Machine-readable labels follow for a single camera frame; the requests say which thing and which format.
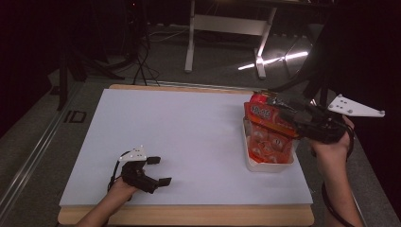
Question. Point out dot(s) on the black floor bracket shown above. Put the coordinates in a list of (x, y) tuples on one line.
[(75, 116)]

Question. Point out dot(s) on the person's left hand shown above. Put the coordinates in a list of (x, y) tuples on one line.
[(121, 190)]

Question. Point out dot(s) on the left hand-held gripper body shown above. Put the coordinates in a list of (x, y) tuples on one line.
[(137, 176)]

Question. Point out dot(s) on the white divided tray container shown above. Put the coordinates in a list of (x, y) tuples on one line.
[(268, 167)]

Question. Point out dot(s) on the dark stand legs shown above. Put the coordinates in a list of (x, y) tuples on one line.
[(318, 85)]

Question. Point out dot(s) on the white desk frame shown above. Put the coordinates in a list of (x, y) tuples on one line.
[(227, 24)]

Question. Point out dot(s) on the person's right hand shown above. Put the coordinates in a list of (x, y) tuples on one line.
[(331, 148)]

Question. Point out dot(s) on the orange candy bag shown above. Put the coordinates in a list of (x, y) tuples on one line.
[(268, 132)]

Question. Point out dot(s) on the black metal stand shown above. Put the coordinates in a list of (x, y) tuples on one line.
[(63, 82)]

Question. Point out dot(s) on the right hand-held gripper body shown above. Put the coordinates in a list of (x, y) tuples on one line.
[(321, 124)]

